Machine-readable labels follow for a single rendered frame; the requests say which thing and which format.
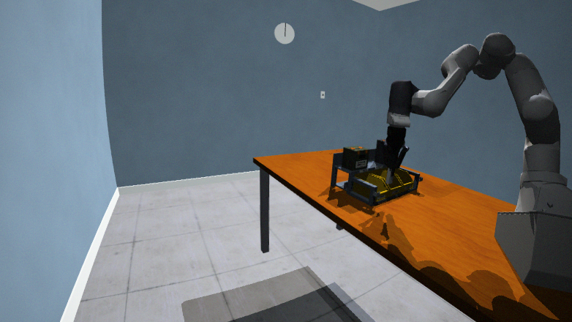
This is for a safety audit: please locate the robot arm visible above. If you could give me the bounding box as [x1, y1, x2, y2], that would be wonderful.
[387, 33, 572, 217]

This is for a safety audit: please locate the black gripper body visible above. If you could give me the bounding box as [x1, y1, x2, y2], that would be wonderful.
[386, 126, 406, 151]

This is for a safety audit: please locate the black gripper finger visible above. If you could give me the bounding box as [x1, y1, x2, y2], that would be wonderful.
[381, 140, 393, 184]
[387, 142, 410, 184]

